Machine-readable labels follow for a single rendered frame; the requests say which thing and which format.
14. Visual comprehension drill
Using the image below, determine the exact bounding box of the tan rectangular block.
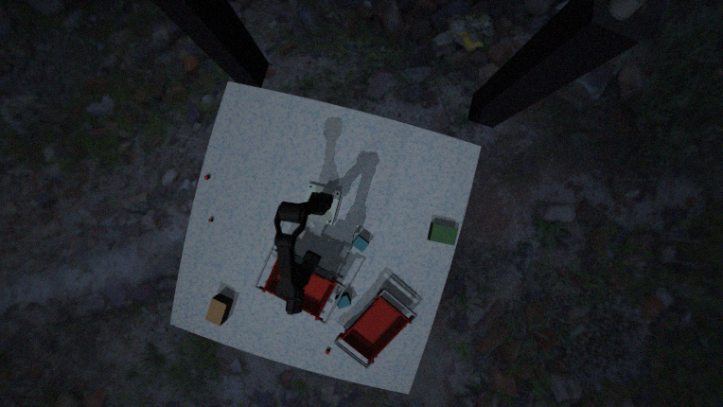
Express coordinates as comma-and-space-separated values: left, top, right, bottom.
205, 293, 234, 327

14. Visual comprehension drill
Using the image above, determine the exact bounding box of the small teal block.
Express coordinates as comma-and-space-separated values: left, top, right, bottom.
352, 235, 369, 253
335, 292, 351, 309

